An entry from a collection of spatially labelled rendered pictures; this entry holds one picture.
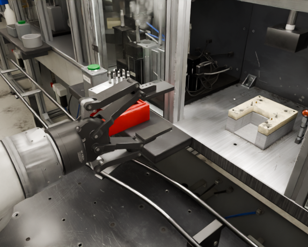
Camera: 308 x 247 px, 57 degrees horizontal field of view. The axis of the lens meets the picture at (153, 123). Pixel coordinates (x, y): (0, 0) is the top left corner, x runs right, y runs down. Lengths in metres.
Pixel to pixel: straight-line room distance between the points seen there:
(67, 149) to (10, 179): 0.08
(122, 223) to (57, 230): 0.19
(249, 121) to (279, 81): 0.26
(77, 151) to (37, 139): 0.06
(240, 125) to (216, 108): 0.14
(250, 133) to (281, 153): 0.10
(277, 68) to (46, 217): 0.92
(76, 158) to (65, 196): 0.59
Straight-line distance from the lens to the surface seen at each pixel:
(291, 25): 0.81
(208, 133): 0.86
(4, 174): 0.40
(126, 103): 0.46
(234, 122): 0.85
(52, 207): 0.99
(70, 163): 0.43
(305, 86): 1.08
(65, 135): 0.42
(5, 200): 0.41
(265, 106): 0.90
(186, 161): 1.20
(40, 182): 0.42
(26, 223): 0.98
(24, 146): 0.41
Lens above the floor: 1.39
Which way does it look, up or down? 33 degrees down
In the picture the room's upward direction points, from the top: straight up
